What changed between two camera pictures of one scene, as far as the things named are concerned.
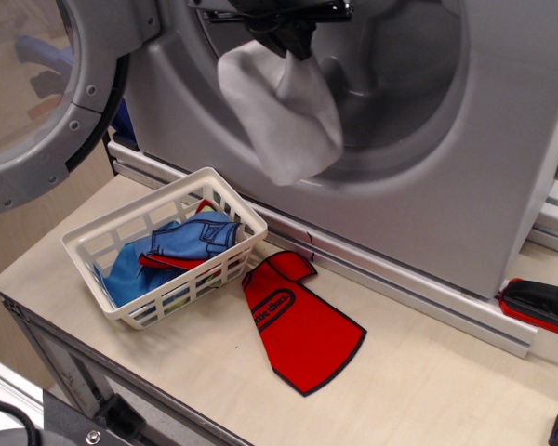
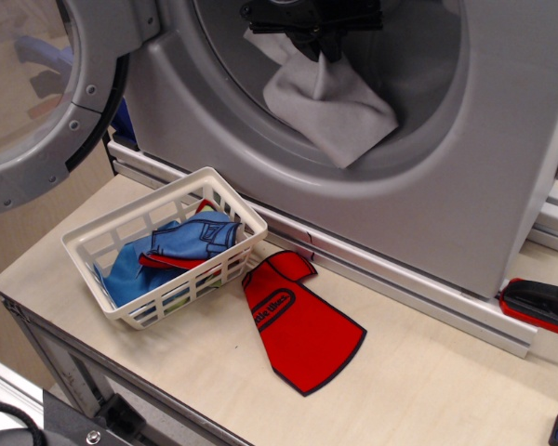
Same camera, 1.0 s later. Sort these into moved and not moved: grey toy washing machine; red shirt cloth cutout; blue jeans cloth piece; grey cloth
Moved: grey cloth
Not moved: blue jeans cloth piece; red shirt cloth cutout; grey toy washing machine
